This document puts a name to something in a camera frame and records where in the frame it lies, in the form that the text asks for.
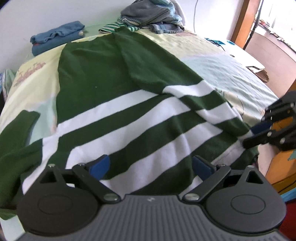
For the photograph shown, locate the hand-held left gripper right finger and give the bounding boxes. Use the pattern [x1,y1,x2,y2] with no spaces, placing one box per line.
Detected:
[182,156,264,204]

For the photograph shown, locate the dark blue folded sweater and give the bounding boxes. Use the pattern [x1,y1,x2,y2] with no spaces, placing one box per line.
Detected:
[31,34,85,57]

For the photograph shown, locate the green white thin-striped shirt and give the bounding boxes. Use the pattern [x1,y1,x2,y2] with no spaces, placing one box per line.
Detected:
[98,19,139,34]

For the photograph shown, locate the wooden door frame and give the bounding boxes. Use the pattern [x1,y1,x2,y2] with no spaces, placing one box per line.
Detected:
[231,0,264,49]

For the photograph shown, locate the wicker basket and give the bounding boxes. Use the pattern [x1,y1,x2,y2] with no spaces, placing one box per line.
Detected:
[255,69,270,83]

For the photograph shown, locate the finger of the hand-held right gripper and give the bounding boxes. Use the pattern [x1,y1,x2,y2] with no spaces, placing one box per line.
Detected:
[261,91,296,122]
[242,121,296,151]

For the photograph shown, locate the grey blue striped sweater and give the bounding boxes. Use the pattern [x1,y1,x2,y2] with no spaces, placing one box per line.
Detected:
[120,0,186,35]

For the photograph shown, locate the orange bed frame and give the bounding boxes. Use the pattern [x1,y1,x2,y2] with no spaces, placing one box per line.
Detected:
[265,120,296,195]

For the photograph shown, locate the white table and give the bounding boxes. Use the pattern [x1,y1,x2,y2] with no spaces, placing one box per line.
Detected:
[203,37,265,73]

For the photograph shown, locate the green white striped sweater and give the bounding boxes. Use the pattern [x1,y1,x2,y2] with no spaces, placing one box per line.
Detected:
[0,27,259,220]

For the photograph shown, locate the black power adapter with cable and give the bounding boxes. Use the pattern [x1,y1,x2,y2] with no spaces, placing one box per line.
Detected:
[208,38,234,57]

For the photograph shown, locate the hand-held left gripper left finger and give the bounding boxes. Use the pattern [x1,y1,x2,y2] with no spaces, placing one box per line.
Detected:
[39,155,120,204]

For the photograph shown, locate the white wall cable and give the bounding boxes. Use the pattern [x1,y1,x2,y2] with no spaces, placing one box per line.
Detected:
[193,0,200,31]

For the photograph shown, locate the light blue folded garment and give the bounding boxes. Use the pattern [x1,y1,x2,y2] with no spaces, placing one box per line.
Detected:
[30,21,85,44]

